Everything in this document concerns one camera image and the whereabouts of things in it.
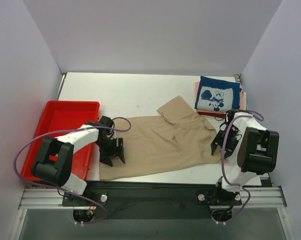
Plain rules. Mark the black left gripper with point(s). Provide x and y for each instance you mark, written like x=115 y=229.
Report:
x=112 y=151

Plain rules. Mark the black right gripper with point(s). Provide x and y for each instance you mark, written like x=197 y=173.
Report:
x=224 y=138

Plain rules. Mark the beige t-shirt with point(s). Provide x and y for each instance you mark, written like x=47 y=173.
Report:
x=175 y=139

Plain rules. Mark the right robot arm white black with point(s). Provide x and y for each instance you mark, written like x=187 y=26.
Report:
x=248 y=150

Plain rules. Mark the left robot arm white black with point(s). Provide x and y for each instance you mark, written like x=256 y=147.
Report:
x=54 y=159

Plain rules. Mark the folded blue printed t-shirt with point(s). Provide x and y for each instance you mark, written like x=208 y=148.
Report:
x=217 y=95

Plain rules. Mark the folded pink t-shirt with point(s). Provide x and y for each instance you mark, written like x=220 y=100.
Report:
x=196 y=87

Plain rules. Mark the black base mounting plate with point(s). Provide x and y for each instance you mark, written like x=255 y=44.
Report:
x=157 y=211

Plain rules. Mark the red plastic tray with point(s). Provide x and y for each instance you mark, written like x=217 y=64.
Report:
x=68 y=120

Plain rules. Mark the aluminium frame rail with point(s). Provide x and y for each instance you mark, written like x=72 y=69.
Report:
x=253 y=197

